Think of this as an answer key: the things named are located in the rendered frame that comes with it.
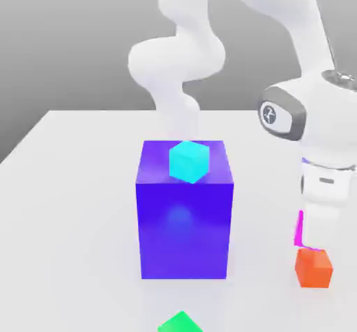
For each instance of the small cyan cube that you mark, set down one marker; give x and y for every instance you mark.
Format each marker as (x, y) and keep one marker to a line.
(188, 161)

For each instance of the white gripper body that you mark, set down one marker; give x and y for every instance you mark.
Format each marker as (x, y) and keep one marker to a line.
(325, 223)

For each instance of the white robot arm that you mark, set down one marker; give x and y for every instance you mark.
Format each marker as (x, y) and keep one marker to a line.
(178, 58)

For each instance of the small green cube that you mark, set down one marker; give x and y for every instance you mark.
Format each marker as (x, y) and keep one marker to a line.
(180, 323)

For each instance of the large blue box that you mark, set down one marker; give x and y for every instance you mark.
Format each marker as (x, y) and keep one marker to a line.
(184, 231)

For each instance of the small orange cube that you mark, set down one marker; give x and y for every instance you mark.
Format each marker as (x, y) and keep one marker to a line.
(313, 269)

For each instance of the small magenta cube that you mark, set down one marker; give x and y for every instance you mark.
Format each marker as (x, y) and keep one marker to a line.
(298, 231)

